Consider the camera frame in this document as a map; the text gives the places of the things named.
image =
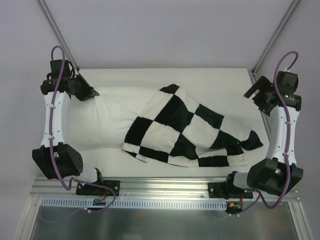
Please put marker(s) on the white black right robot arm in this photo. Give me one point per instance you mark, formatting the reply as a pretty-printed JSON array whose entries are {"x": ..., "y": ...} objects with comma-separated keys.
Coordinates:
[{"x": 278, "y": 172}]

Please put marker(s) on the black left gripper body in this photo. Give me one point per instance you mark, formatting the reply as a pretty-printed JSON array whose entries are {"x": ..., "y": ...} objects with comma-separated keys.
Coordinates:
[{"x": 83, "y": 88}]

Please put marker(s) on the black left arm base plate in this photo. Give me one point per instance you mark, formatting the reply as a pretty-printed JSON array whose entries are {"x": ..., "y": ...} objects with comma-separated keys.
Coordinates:
[{"x": 99, "y": 189}]

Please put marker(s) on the white slotted cable duct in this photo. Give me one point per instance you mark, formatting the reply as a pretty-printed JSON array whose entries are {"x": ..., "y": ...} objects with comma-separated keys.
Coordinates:
[{"x": 72, "y": 202}]

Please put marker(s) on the aluminium mounting rail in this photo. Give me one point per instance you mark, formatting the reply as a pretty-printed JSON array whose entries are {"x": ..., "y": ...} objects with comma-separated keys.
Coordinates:
[{"x": 159, "y": 188}]

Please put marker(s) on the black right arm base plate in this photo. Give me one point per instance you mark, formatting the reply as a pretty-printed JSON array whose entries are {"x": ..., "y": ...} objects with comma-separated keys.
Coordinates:
[{"x": 226, "y": 191}]

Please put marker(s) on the right aluminium frame post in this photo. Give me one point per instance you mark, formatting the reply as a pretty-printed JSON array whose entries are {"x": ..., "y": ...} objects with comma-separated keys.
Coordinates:
[{"x": 276, "y": 34}]

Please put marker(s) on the left aluminium frame post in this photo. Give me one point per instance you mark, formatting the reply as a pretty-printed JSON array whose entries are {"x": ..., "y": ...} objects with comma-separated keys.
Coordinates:
[{"x": 56, "y": 31}]

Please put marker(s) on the white pillow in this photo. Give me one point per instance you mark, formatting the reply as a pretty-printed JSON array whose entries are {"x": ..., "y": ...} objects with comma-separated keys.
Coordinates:
[{"x": 106, "y": 118}]

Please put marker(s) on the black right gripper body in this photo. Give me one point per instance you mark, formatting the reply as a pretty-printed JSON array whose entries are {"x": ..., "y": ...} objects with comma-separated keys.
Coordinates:
[{"x": 260, "y": 92}]

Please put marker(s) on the black white checkered pillowcase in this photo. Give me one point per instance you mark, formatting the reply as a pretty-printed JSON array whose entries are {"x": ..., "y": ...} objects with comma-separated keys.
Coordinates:
[{"x": 175, "y": 129}]

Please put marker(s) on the aluminium frame post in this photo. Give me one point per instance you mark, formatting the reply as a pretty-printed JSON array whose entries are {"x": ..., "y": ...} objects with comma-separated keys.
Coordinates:
[
  {"x": 56, "y": 31},
  {"x": 276, "y": 34}
]

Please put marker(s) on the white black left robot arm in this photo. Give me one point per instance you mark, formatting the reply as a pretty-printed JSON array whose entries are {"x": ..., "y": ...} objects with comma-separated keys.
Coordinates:
[{"x": 56, "y": 158}]

